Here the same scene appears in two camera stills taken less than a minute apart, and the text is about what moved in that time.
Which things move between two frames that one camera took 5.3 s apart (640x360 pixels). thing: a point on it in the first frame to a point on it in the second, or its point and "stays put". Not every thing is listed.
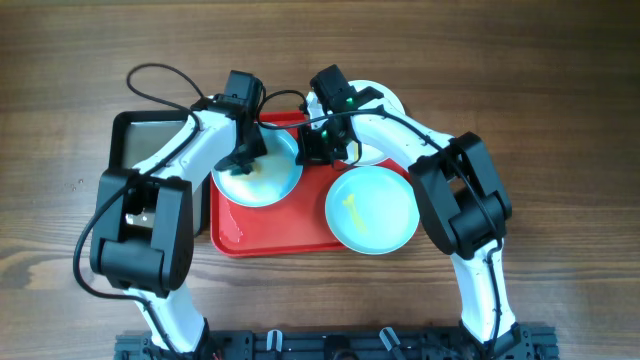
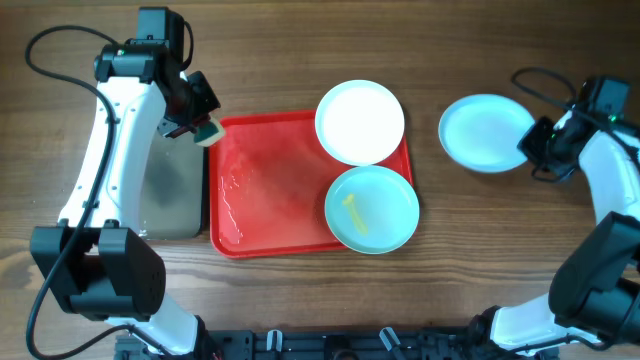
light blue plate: (272, 177) to (482, 133)
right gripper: (312, 153) to (537, 139)
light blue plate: (372, 210) stays put
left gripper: (231, 163) to (210, 103)
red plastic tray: (296, 226) stays put
